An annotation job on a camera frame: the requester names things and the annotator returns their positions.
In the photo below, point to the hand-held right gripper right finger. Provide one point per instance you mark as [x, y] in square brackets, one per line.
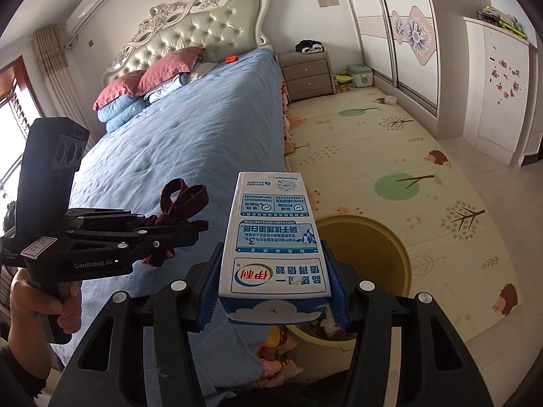
[340, 301]

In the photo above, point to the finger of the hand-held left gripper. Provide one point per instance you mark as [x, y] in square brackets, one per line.
[161, 241]
[106, 216]

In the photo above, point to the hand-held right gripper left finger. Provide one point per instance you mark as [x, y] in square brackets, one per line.
[207, 305]

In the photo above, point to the dark maroon cloth piece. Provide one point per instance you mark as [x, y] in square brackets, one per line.
[178, 199]

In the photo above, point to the yellow round bin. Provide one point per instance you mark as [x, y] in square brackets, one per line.
[382, 246]

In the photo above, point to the white and blue milk carton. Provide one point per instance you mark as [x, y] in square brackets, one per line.
[271, 241]

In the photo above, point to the person's left forearm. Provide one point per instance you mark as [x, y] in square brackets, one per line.
[17, 373]

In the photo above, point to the person's left hand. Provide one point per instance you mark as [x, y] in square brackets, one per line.
[38, 309]

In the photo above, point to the printed bed skirt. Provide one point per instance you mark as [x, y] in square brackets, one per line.
[271, 349]

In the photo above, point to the light blue pillow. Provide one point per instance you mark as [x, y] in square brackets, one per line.
[118, 112]

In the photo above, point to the beige curtain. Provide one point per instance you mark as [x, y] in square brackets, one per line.
[55, 76]

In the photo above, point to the bed with blue sheet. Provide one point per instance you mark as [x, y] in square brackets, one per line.
[178, 135]

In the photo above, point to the small pink pillow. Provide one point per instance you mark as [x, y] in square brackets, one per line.
[118, 89]

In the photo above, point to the blue and white pillow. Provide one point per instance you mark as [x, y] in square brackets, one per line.
[167, 87]

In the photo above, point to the cream tree print play mat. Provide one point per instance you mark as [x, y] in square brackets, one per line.
[382, 157]

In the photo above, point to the large pink pillow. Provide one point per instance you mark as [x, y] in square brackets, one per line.
[174, 68]

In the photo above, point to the white air conditioner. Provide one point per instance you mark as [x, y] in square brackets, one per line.
[89, 8]

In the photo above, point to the small orange object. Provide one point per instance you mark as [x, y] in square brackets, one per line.
[230, 59]

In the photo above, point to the small white box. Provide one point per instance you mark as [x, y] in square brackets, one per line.
[390, 100]

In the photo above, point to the pale green tufted headboard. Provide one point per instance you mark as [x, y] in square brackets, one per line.
[199, 25]

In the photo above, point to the yellow green toy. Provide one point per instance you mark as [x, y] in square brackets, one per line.
[342, 81]

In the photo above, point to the grey brown nightstand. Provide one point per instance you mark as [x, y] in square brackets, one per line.
[307, 74]

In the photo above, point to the green storage box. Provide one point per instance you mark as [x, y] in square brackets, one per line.
[360, 75]

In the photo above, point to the black cloth bundle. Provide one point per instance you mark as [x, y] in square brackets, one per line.
[309, 46]

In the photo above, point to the white cabinet with stickers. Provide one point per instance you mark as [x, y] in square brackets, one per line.
[496, 89]

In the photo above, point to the white sliding door wardrobe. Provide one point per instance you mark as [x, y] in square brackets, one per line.
[403, 29]

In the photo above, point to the clutter pile with green items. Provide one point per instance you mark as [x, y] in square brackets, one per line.
[502, 19]

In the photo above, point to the window with brown frame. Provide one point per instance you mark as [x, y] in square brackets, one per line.
[12, 127]

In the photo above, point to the brown wall switch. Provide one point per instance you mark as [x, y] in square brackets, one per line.
[328, 2]

